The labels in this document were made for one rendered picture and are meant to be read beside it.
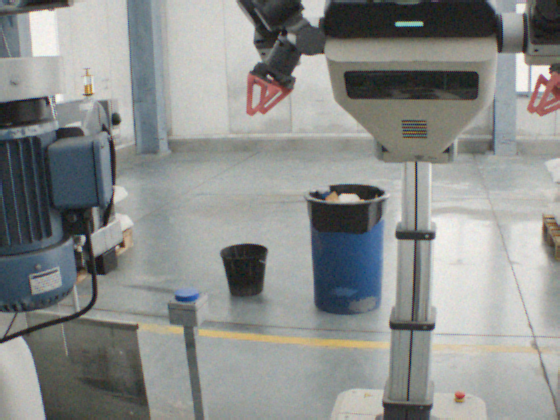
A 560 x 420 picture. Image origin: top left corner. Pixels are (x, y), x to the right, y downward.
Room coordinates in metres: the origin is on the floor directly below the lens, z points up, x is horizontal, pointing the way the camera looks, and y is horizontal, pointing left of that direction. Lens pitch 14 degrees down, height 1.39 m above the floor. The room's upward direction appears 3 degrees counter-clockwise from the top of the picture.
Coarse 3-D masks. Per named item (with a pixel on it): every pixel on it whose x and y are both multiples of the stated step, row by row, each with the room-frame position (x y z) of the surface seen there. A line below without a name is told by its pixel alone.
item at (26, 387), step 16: (0, 320) 1.17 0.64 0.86; (16, 320) 1.16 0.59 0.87; (0, 336) 1.15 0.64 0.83; (0, 352) 1.15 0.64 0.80; (16, 352) 1.19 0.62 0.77; (0, 368) 1.13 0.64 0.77; (16, 368) 1.17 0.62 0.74; (32, 368) 1.22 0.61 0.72; (0, 384) 1.12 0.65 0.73; (16, 384) 1.15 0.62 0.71; (32, 384) 1.20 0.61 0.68; (0, 400) 1.12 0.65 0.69; (16, 400) 1.14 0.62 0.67; (32, 400) 1.19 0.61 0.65; (0, 416) 1.12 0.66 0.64; (16, 416) 1.13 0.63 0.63; (32, 416) 1.17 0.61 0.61
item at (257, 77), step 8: (256, 72) 1.16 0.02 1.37; (264, 72) 1.16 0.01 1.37; (248, 80) 1.14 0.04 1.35; (256, 80) 1.14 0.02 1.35; (264, 80) 1.13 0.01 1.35; (248, 88) 1.15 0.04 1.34; (272, 88) 1.13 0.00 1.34; (280, 88) 1.14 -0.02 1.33; (248, 96) 1.15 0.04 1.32; (272, 96) 1.14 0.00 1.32; (248, 104) 1.15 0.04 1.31; (264, 104) 1.15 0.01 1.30; (248, 112) 1.16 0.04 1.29; (256, 112) 1.15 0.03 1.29
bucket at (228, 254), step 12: (228, 252) 3.63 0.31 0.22; (240, 252) 3.67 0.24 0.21; (252, 252) 3.66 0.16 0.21; (264, 252) 3.60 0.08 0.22; (228, 264) 3.44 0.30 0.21; (240, 264) 3.40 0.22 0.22; (252, 264) 3.41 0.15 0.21; (264, 264) 3.49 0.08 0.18; (228, 276) 3.47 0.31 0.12; (240, 276) 3.42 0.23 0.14; (252, 276) 3.42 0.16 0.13; (264, 276) 3.52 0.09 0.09; (240, 288) 3.43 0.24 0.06; (252, 288) 3.44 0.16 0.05
